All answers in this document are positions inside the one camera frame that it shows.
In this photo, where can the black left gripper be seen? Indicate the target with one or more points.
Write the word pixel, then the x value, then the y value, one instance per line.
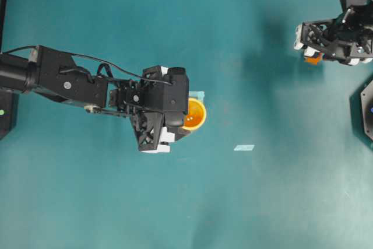
pixel 129 99

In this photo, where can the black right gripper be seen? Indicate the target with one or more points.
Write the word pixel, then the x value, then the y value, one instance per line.
pixel 346 39

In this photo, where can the yellow plastic cup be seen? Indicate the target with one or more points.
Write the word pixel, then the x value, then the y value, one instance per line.
pixel 196 115

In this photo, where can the orange block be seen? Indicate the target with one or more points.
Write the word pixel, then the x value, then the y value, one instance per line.
pixel 313 60

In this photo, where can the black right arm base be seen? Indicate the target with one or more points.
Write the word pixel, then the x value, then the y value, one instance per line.
pixel 361 112

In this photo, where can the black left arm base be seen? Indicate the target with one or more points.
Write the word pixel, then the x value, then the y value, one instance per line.
pixel 9 107

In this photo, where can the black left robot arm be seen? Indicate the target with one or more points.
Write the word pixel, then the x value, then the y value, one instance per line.
pixel 156 102

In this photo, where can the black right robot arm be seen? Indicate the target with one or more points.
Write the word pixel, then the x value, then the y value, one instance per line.
pixel 346 39

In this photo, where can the teal tape strip marker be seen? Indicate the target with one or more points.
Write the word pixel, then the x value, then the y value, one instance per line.
pixel 244 148

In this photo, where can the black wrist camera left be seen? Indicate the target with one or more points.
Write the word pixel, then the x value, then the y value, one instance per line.
pixel 175 104

